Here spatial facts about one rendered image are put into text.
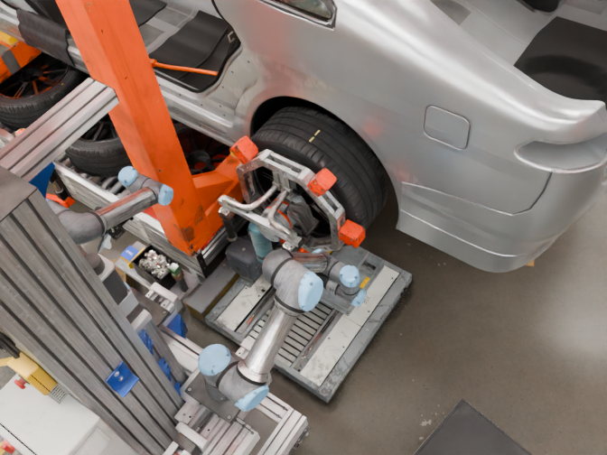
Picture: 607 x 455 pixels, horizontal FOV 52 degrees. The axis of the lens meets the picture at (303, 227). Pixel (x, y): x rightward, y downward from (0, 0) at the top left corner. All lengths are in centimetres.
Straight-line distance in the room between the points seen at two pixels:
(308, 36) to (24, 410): 154
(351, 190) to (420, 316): 109
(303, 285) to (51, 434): 87
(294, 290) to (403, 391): 137
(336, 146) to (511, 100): 81
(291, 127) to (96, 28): 89
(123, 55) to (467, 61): 114
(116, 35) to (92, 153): 163
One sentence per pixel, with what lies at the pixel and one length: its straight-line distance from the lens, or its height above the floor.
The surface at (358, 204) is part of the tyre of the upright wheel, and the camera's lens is 259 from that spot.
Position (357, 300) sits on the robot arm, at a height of 88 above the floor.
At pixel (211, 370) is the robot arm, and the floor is 104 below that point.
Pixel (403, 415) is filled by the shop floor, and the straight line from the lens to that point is 320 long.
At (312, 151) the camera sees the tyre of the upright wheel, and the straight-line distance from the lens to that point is 253.
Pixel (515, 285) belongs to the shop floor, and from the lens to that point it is 359.
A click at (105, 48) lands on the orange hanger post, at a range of 222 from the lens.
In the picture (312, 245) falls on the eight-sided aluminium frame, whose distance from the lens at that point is 290.
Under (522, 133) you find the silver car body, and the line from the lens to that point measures 207.
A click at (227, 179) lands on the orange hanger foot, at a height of 70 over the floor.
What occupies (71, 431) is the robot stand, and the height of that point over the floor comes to 123.
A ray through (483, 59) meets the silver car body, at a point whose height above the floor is 170.
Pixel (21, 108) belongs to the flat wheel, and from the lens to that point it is 429.
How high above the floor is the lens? 302
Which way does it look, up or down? 54 degrees down
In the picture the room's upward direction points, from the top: 9 degrees counter-clockwise
